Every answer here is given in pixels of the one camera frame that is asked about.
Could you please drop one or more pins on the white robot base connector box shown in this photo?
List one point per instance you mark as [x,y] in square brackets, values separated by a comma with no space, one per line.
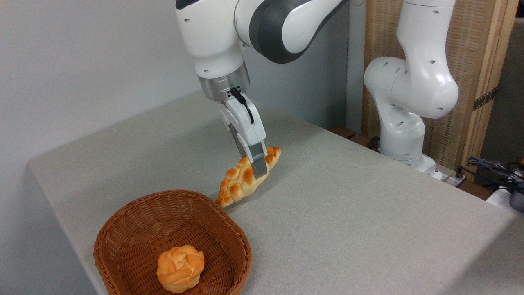
[450,177]

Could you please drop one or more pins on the brown wicker basket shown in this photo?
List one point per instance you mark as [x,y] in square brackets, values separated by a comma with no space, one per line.
[139,229]

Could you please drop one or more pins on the long braided bread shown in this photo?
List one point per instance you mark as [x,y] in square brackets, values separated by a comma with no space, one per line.
[239,184]

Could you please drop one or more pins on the metal screen hinge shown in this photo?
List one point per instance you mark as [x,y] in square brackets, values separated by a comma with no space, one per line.
[484,99]

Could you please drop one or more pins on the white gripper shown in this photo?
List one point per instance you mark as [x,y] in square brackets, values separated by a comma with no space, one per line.
[245,123]

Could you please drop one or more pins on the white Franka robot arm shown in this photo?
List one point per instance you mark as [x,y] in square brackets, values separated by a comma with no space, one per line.
[213,41]

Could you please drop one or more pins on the round bread roll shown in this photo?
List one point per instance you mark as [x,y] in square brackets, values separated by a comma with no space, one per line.
[180,268]

